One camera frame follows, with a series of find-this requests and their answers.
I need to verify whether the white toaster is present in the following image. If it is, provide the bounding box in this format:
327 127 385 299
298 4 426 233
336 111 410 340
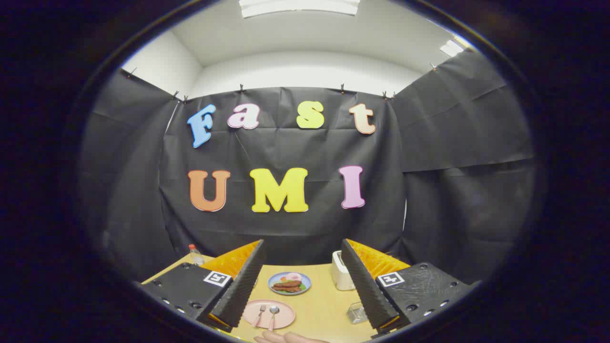
332 251 356 291

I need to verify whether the pink round plate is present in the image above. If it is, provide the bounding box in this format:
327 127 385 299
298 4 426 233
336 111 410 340
242 299 296 330

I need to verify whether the large ceiling light panel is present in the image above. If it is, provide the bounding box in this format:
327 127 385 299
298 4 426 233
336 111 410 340
238 0 360 19

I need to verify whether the blue round plate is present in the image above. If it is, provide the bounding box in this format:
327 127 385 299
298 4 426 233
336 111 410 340
268 272 312 296

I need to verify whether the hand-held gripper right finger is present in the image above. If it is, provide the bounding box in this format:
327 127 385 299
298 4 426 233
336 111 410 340
341 239 477 334

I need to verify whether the small ceiling light panel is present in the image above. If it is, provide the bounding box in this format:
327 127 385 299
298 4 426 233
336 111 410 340
439 40 465 58

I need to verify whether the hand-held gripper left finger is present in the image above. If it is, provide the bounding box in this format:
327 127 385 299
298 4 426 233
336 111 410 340
140 240 266 333

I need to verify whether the metal drain basket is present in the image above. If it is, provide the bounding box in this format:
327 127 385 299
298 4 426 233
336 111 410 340
346 302 367 324

